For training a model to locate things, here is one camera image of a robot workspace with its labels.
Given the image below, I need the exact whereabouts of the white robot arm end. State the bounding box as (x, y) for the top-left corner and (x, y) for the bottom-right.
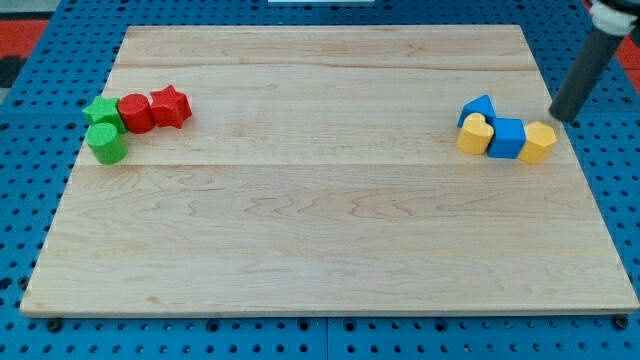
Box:
(590, 0), (639, 36)

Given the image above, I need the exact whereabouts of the wooden board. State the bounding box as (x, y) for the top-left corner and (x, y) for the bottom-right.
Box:
(20, 25), (639, 318)

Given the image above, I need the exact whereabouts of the blue triangle block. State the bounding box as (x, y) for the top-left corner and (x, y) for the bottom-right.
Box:
(457, 94), (496, 128)

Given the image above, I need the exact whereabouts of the yellow heart block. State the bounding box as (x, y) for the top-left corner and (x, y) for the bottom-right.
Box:
(456, 112), (495, 155)

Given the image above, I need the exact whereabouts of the red star block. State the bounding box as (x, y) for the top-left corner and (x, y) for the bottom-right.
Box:
(151, 85), (192, 129)

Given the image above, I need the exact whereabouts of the blue cube block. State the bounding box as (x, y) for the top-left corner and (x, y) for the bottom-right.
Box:
(487, 118), (526, 159)

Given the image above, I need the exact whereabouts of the red cylinder block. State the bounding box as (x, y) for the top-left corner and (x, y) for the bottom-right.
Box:
(117, 93), (155, 134)

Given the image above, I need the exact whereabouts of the green cylinder block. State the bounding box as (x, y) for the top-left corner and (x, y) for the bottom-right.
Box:
(85, 123), (128, 165)

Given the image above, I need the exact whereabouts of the yellow hexagon block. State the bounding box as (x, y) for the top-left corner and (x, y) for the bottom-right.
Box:
(518, 122), (558, 164)

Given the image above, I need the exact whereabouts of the green star block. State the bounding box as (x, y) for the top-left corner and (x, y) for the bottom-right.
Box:
(82, 96), (127, 134)

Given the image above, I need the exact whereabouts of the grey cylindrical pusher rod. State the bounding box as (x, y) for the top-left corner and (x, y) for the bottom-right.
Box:
(549, 25), (624, 122)

